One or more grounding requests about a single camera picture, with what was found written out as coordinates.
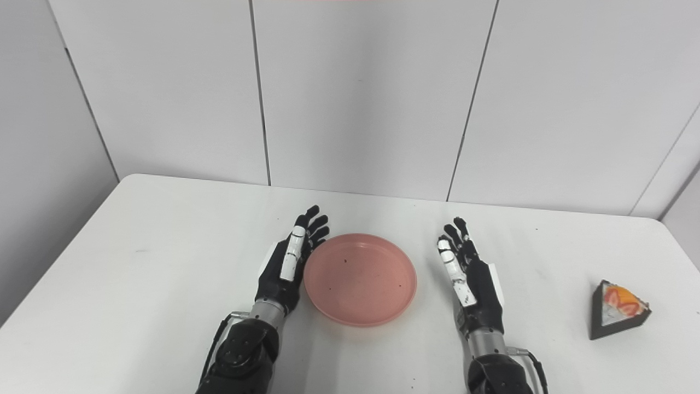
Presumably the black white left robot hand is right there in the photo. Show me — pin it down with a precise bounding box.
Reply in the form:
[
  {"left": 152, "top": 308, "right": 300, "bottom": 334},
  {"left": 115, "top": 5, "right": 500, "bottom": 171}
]
[{"left": 256, "top": 205, "right": 330, "bottom": 317}]

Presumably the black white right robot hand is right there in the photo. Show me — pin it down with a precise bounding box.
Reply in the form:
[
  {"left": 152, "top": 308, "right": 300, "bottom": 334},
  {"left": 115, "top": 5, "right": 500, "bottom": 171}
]
[{"left": 436, "top": 217, "right": 505, "bottom": 335}]

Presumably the pink round plate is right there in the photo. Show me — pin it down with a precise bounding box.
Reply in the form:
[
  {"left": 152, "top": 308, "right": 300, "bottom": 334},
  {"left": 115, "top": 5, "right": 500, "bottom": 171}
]
[{"left": 304, "top": 233, "right": 418, "bottom": 328}]

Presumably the triangular cake slice with fruit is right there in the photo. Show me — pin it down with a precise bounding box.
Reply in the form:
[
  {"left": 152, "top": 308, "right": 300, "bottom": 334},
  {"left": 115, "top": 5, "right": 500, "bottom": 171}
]
[{"left": 590, "top": 280, "right": 652, "bottom": 341}]

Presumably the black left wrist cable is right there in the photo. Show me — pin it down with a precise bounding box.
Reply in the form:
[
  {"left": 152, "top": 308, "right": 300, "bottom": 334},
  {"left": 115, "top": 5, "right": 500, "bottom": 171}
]
[{"left": 200, "top": 312, "right": 249, "bottom": 384}]

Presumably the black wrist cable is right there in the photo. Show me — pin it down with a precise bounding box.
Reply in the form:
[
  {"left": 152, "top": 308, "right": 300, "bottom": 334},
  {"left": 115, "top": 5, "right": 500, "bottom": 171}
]
[
  {"left": 200, "top": 312, "right": 249, "bottom": 384},
  {"left": 506, "top": 346, "right": 549, "bottom": 394}
]

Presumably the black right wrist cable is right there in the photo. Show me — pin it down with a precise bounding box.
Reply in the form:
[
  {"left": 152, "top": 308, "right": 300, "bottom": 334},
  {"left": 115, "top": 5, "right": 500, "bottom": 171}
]
[{"left": 506, "top": 346, "right": 549, "bottom": 394}]

